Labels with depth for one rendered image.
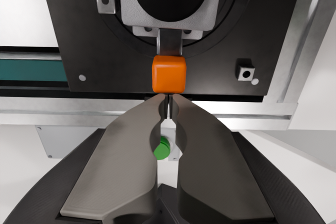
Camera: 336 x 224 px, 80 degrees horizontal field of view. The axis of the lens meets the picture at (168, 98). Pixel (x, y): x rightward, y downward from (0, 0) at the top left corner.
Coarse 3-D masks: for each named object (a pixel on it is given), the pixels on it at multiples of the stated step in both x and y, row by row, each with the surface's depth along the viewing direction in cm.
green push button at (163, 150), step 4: (160, 140) 28; (164, 140) 29; (160, 144) 29; (164, 144) 29; (168, 144) 29; (156, 148) 29; (160, 148) 29; (164, 148) 29; (168, 148) 29; (156, 152) 29; (160, 152) 29; (164, 152) 29; (168, 152) 29; (156, 156) 30; (160, 156) 30; (164, 156) 30
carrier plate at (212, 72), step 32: (64, 0) 19; (256, 0) 19; (288, 0) 19; (64, 32) 21; (96, 32) 21; (256, 32) 21; (64, 64) 23; (96, 64) 23; (128, 64) 23; (192, 64) 22; (224, 64) 22; (256, 64) 22
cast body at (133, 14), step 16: (128, 0) 9; (144, 0) 8; (160, 0) 8; (176, 0) 8; (192, 0) 8; (208, 0) 9; (128, 16) 9; (144, 16) 9; (160, 16) 8; (176, 16) 8; (192, 16) 9; (208, 16) 9; (144, 32) 12; (192, 32) 12
